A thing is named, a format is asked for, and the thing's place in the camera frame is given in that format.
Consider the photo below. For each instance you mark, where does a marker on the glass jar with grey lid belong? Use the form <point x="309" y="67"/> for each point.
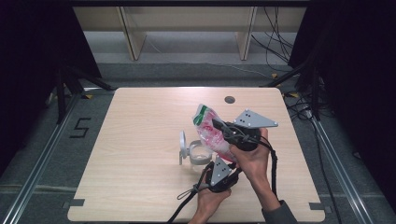
<point x="194" y="160"/>

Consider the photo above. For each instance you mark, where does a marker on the person's right hand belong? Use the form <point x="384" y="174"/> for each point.
<point x="253" y="165"/>

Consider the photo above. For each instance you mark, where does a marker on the clear plastic bag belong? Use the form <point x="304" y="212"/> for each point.
<point x="211" y="138"/>

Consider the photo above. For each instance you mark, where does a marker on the metal floor rail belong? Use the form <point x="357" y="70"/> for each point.
<point x="339" y="168"/>
<point x="37" y="168"/>

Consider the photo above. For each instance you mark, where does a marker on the person's left hand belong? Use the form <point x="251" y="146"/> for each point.
<point x="210" y="202"/>

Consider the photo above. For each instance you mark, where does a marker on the light wooden shelf unit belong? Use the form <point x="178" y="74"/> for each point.
<point x="186" y="18"/>

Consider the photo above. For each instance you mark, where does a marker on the dark curtain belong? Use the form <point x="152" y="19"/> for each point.
<point x="31" y="62"/>
<point x="358" y="77"/>

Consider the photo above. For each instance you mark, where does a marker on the black metal stand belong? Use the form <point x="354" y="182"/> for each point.
<point x="62" y="93"/>
<point x="315" y="93"/>

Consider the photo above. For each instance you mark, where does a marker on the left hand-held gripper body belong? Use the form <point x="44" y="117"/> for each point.
<point x="219" y="174"/>

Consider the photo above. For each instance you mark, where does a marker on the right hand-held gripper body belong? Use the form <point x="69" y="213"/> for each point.
<point x="250" y="119"/>

